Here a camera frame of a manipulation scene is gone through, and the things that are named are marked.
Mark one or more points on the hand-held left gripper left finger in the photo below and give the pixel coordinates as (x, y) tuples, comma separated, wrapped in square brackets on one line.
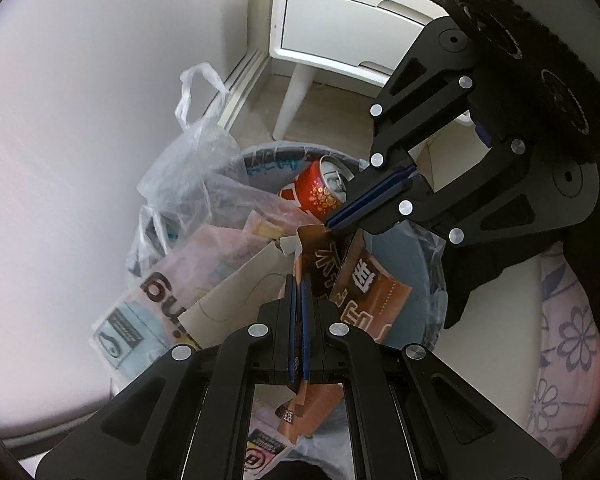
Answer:
[(292, 340)]

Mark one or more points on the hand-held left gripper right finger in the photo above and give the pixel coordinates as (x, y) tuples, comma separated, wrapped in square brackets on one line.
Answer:
[(306, 340)]

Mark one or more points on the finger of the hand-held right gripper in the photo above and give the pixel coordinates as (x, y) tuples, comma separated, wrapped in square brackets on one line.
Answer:
[(380, 217), (377, 182)]

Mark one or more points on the red soda can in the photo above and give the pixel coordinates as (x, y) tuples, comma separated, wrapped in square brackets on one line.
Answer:
[(315, 190)]

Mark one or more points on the brown carton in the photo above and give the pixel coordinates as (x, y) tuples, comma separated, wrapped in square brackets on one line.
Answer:
[(370, 290)]

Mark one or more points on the pink printed paper bag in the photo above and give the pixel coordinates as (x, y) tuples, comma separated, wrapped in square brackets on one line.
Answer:
[(205, 250)]

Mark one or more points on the beige cardboard sheet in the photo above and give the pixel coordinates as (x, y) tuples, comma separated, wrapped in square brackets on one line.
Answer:
[(240, 290)]

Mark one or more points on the white nightstand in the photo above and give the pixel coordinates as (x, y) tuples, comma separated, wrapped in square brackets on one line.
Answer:
[(330, 20)]

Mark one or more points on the pink floral quilt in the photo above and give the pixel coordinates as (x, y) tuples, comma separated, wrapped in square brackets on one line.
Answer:
[(570, 335)]

